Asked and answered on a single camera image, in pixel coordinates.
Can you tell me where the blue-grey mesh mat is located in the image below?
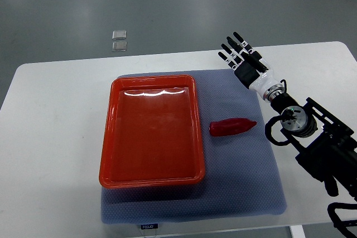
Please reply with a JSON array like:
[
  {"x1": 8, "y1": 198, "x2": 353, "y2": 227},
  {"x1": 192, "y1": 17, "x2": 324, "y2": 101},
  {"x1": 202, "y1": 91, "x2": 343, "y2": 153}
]
[{"x1": 101, "y1": 69, "x2": 286, "y2": 224}]

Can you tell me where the black mat label tag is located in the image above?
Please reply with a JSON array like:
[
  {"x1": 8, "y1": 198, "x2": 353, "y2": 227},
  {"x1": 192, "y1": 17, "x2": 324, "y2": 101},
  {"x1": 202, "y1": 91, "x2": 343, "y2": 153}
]
[{"x1": 141, "y1": 224, "x2": 158, "y2": 230}]

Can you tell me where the upper metal floor plate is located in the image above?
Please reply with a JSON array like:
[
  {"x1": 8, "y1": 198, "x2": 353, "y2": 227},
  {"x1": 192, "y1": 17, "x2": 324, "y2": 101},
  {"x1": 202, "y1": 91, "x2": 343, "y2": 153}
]
[{"x1": 112, "y1": 30, "x2": 127, "y2": 40}]

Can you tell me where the red pepper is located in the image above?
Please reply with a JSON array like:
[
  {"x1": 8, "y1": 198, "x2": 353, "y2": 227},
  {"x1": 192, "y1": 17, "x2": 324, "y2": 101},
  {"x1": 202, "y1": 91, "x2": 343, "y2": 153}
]
[{"x1": 209, "y1": 118, "x2": 257, "y2": 137}]

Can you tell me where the white table leg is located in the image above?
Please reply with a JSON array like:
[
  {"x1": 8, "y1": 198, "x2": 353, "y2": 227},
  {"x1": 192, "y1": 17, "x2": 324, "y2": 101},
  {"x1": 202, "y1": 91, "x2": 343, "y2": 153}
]
[{"x1": 290, "y1": 225, "x2": 306, "y2": 238}]

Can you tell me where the red plastic tray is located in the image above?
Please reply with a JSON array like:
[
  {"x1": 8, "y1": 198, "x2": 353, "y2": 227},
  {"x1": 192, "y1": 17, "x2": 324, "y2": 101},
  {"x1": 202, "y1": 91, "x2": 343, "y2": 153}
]
[{"x1": 99, "y1": 75, "x2": 205, "y2": 190}]

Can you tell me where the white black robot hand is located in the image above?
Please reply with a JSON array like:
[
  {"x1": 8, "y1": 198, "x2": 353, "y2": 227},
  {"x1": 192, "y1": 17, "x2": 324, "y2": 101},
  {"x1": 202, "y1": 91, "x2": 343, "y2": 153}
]
[{"x1": 218, "y1": 32, "x2": 280, "y2": 93}]

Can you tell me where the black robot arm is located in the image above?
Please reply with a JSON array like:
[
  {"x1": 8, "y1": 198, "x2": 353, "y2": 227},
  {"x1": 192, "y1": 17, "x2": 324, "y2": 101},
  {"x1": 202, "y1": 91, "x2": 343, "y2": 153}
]
[{"x1": 218, "y1": 32, "x2": 356, "y2": 198}]

